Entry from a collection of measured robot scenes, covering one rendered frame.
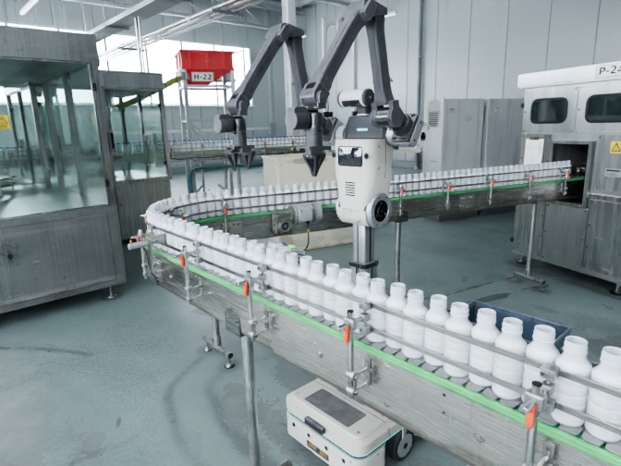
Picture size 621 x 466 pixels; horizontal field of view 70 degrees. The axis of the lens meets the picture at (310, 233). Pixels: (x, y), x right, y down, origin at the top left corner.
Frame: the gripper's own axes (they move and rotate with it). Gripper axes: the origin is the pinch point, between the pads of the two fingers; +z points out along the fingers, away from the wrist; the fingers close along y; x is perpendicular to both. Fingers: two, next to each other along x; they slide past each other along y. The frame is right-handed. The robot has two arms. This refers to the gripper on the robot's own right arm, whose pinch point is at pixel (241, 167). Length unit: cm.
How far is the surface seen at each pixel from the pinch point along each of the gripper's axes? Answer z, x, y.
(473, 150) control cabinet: 33, -208, -574
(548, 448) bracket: 43, 131, 22
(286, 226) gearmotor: 49, -70, -77
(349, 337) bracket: 35, 85, 26
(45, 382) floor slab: 140, -151, 60
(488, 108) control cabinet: -30, -201, -599
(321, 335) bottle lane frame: 43, 68, 21
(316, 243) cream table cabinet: 136, -257, -275
